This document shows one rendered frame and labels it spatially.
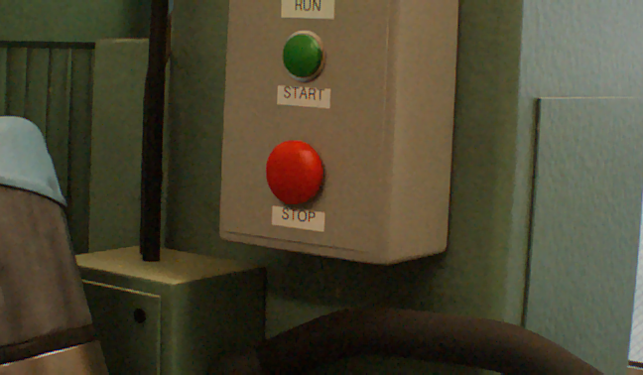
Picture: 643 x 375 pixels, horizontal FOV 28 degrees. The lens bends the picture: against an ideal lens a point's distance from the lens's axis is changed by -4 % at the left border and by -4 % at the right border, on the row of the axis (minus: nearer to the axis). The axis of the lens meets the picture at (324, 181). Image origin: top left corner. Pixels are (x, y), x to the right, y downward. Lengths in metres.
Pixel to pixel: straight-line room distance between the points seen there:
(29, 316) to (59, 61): 0.33
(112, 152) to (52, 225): 0.25
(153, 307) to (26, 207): 0.11
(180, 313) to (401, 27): 0.18
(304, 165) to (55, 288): 0.13
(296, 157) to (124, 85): 0.24
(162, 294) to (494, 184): 0.17
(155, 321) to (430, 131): 0.17
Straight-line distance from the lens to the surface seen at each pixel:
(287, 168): 0.62
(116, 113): 0.83
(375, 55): 0.60
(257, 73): 0.64
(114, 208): 0.84
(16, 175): 0.58
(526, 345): 0.60
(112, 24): 0.87
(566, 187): 0.70
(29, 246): 0.58
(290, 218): 0.63
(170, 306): 0.66
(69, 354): 0.58
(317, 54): 0.61
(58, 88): 0.88
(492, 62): 0.64
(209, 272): 0.69
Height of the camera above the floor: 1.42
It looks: 6 degrees down
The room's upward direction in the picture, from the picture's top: 3 degrees clockwise
